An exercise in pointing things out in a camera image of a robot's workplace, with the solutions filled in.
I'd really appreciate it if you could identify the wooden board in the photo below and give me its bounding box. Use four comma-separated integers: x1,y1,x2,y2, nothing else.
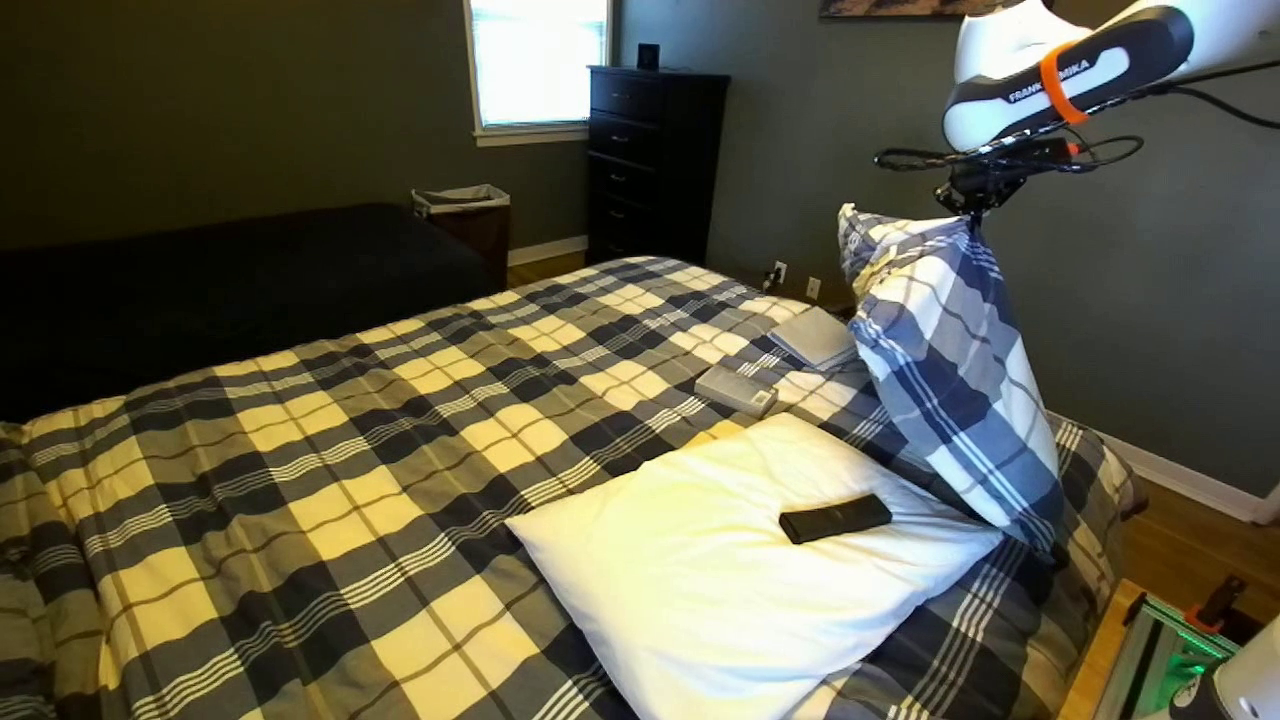
1055,570,1150,720

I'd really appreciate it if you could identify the black chest of drawers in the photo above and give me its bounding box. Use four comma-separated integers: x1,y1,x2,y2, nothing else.
582,58,737,273

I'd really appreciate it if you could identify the white pillow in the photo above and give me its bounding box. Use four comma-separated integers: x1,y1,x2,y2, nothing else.
502,408,1006,720

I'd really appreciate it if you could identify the white baseboard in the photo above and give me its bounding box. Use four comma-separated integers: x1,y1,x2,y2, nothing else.
1095,431,1280,528
502,231,591,273

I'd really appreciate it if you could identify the black clamp with orange handle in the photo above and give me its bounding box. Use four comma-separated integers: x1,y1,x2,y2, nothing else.
1179,570,1251,640

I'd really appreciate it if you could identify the black remote control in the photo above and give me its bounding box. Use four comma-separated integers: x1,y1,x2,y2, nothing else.
777,490,896,547

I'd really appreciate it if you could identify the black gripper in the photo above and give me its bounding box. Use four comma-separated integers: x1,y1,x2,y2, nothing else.
933,138,1070,225

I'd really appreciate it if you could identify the wall picture frame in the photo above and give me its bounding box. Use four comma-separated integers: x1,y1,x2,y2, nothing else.
814,0,1017,22

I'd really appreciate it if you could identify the yellow grey checked comforter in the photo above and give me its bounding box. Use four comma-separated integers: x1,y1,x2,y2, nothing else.
0,252,1150,720

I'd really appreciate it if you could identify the brown bin with grey liner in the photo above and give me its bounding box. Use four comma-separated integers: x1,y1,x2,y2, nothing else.
406,179,515,292

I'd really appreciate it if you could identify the bright window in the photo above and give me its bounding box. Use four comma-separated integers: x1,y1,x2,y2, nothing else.
459,0,620,150

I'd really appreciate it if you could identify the plaid checkered cloth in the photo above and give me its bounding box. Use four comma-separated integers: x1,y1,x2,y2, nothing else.
836,199,1070,556

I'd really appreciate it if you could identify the black looped gripper cable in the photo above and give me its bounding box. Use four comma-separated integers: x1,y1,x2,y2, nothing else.
874,126,1148,179

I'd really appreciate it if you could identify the orange strap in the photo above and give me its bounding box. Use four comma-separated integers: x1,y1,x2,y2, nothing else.
1035,44,1095,133

